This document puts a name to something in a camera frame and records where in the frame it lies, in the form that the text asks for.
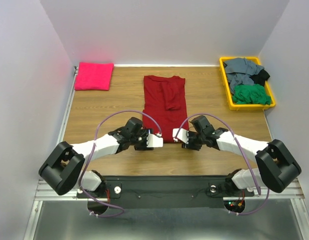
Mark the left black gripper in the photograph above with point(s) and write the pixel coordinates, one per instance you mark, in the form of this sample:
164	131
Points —
144	131

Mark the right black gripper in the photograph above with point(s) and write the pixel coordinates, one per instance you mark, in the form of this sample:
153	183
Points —
189	145

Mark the dark red t shirt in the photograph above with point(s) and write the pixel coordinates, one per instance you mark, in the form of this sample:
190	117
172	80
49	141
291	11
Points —
165	102

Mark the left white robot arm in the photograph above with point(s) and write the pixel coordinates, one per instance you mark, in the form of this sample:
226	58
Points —
65	167

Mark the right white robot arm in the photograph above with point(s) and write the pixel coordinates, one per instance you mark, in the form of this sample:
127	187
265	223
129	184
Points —
269	164

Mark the yellow plastic bin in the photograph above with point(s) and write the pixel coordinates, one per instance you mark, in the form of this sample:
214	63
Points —
229	93

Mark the green t shirt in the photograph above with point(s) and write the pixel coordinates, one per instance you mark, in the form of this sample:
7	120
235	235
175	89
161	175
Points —
251	94

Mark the folded pink t shirt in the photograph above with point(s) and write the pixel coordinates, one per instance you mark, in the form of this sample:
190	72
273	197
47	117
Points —
93	76

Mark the grey t shirt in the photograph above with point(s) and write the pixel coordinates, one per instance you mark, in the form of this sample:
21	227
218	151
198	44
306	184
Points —
239	71

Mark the black t shirt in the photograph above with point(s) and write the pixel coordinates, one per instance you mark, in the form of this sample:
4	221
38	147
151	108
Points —
260	78

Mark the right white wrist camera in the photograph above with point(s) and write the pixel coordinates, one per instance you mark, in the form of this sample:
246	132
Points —
180	135

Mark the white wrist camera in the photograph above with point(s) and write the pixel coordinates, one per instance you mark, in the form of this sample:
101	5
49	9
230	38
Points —
154	141
180	135

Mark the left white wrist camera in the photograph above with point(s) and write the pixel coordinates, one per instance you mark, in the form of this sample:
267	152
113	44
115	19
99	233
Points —
154	141

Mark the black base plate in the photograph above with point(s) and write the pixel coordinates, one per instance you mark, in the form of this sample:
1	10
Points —
159	192

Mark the aluminium frame rail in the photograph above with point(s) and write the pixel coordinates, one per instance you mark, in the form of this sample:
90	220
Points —
160	156

